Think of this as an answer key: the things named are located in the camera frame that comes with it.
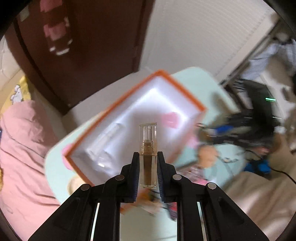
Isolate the clear brown cosmetic bottle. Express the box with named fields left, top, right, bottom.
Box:
left=139, top=123, right=158, bottom=189

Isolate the cream fleece blanket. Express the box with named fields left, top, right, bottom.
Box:
left=222, top=148, right=296, bottom=241

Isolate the dark brown wooden door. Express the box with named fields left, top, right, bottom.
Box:
left=5, top=1, right=154, bottom=114

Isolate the yellow cartoon pillow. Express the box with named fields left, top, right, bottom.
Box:
left=1, top=76, right=32, bottom=114

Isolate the pink bed quilt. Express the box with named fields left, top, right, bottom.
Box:
left=1, top=100, right=60, bottom=240

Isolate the orange white cardboard box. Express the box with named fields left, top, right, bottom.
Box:
left=65, top=70, right=207, bottom=186

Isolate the brown plush toy keychain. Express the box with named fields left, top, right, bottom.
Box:
left=197, top=145, right=219, bottom=169

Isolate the white tube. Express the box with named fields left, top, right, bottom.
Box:
left=86, top=123, right=125, bottom=161

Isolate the pink heart shaped object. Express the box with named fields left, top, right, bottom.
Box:
left=162, top=112, right=180, bottom=128

